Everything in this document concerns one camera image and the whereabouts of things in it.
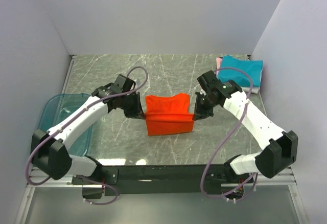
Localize folded teal t-shirt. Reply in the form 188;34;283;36
217;56;264;87

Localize orange t-shirt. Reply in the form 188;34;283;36
145;93;194;136

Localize black base bar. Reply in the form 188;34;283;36
71;164;253;196

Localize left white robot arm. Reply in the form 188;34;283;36
28;75;145;184

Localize blue plastic bin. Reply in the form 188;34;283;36
38;93;92;156

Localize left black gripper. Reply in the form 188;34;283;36
120;92;145;119

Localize folded pink t-shirt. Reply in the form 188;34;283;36
216;57;222;69

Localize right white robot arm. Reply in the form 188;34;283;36
193;71;298;183

